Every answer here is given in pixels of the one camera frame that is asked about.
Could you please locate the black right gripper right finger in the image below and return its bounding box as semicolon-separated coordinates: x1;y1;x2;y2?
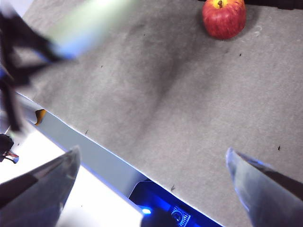
225;148;303;227

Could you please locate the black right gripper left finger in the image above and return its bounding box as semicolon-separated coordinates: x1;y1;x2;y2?
0;145;80;227

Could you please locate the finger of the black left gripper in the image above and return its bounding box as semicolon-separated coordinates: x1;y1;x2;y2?
0;9;74;86

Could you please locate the red apple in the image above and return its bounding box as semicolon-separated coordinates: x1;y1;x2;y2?
202;0;247;40

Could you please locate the yellow tape piece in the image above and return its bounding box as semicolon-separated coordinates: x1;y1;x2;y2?
34;108;47;126

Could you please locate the blue lit control panel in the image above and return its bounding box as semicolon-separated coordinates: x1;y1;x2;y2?
129;181;223;227

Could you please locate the black mount with red wires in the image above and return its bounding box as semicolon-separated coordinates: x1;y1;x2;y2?
0;133;20;164

